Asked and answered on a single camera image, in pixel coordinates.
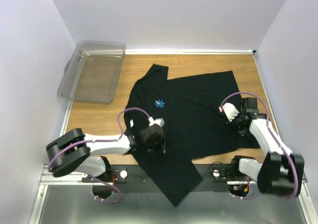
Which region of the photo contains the black t shirt blue logo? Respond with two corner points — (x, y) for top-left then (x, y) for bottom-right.
(124, 65), (259, 206)

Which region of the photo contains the clear plastic bin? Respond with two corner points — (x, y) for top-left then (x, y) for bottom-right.
(57, 40), (126, 104)

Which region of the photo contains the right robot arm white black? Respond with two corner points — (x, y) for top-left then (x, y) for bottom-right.
(219, 97), (305, 198)

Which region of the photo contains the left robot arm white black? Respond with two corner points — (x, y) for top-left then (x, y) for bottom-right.
(46, 124), (166, 182)

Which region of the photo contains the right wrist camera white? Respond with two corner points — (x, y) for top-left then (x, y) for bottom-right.
(219, 102), (239, 122)

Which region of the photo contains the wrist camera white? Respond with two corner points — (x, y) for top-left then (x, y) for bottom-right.
(148, 117), (165, 127)
(219, 102), (239, 122)

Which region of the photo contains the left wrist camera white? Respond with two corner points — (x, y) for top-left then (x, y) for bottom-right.
(148, 117), (165, 127)

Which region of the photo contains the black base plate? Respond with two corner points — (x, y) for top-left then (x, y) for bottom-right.
(81, 163), (251, 195)

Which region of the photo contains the aluminium frame rail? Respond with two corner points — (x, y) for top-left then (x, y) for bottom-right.
(28, 52), (85, 224)

